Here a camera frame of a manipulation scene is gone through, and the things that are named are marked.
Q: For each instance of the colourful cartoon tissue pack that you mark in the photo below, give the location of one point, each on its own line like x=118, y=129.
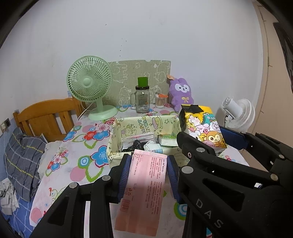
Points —
x=200, y=123

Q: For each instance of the yellow cartoon fabric storage box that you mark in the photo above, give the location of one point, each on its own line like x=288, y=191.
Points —
x=124, y=127

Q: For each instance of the floral tablecloth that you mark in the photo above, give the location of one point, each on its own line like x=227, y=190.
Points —
x=82, y=158

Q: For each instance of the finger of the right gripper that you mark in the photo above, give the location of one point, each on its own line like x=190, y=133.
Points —
x=194, y=149
x=273, y=155

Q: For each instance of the crumpled white cloth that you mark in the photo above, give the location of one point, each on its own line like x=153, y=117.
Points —
x=9, y=201

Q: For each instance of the black plastic bag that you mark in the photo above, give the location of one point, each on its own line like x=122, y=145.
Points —
x=136, y=145

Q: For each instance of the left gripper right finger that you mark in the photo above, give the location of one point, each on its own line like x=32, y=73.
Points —
x=181, y=210

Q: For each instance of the beige door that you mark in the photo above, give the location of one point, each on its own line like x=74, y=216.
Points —
x=274, y=106

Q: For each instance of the white wipes packet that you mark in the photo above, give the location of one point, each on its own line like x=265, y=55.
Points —
x=167, y=140

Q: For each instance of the wooden bed headboard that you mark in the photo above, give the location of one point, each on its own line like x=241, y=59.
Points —
x=51, y=118

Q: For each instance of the wall power outlet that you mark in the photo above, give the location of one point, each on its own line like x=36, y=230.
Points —
x=5, y=125

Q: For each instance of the pink paper envelope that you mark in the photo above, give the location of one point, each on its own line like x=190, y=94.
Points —
x=140, y=205

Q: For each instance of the white floor fan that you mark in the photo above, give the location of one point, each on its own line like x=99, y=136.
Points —
x=240, y=114

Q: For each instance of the cotton swab container orange lid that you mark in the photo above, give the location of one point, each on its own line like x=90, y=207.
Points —
x=160, y=100

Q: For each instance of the green desk fan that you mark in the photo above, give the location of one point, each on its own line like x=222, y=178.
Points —
x=89, y=79

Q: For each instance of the white blanket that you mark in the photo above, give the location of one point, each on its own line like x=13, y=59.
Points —
x=50, y=150

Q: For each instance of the purple plush bunny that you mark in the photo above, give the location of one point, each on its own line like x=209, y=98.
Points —
x=180, y=93

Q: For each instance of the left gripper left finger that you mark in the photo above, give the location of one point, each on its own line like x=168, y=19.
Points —
x=65, y=218

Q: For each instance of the blue grid bedsheet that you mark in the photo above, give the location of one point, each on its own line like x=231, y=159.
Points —
x=18, y=222

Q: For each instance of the clear zip bags pack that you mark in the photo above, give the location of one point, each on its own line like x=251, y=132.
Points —
x=128, y=141

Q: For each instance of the grey plaid pillow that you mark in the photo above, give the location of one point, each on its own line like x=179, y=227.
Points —
x=22, y=159

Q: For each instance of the green cartoon cardboard panel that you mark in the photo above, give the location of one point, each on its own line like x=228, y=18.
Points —
x=125, y=79

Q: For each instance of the glass mason jar mug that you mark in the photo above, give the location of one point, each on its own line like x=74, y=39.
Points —
x=140, y=99

